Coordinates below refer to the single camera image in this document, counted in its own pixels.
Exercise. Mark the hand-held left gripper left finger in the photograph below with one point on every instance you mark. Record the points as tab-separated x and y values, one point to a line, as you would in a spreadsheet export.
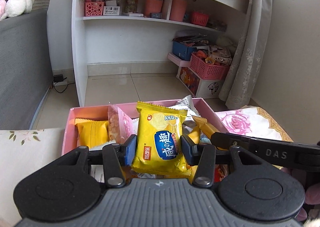
130	150

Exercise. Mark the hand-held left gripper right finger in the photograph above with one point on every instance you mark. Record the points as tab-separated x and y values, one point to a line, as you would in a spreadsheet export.
187	150

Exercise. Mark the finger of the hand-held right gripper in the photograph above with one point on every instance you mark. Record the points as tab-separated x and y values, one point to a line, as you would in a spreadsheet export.
225	140

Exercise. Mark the yellow cake packet with text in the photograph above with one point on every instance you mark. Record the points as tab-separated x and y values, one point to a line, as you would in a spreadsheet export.
205	127

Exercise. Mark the pink clear snack packet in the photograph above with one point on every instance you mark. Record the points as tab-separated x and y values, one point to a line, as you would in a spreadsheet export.
118	124

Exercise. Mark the red snack packet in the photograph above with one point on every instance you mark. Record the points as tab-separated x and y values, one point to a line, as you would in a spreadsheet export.
220	173

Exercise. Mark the yellow chip packet blue logo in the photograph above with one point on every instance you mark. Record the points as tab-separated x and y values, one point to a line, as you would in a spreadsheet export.
160	127

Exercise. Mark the plain yellow ridged snack packet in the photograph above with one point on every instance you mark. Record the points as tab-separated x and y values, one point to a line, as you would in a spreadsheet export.
93	132

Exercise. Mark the silver grey snack packet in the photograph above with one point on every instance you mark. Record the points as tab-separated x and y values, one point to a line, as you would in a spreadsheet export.
186	105

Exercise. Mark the pink cardboard box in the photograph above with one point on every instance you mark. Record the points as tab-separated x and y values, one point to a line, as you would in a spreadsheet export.
85	114

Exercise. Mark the person's right hand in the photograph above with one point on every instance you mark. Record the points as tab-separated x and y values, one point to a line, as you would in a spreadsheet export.
313	194

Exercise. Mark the white printed storage box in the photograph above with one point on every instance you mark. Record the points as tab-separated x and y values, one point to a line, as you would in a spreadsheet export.
210	89

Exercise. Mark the pink plastic basket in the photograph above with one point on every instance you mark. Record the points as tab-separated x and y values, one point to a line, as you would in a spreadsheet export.
207	69

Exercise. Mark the pile of small toys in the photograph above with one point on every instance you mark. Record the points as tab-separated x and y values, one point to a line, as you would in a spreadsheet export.
217	54

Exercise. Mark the white lace curtain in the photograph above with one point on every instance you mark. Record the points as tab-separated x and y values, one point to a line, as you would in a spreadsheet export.
247	54

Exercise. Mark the blue box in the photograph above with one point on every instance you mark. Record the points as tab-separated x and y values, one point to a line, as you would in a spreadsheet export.
182	52

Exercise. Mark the black power adapter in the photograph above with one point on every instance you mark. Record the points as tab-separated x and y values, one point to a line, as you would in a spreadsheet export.
58	78

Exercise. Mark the white shelf unit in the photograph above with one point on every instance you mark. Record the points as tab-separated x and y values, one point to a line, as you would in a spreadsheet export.
112	42

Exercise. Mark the small red basket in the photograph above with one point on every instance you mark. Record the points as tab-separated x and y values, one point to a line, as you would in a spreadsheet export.
200	19

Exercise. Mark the grey sofa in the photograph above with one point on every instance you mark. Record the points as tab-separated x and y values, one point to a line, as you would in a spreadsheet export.
22	67

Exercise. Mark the pink round pot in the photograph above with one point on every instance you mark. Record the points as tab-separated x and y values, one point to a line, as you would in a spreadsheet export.
178	9
153	8

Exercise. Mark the white labelled box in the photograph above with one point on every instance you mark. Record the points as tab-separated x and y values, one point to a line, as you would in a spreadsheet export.
111	10

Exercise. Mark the pink perforated basket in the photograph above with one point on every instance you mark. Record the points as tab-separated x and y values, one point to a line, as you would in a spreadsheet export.
94	9

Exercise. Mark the clear jar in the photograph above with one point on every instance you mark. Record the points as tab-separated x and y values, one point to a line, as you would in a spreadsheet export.
131	3

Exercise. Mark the white pink plush toy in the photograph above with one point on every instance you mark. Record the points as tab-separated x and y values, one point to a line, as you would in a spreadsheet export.
15	5

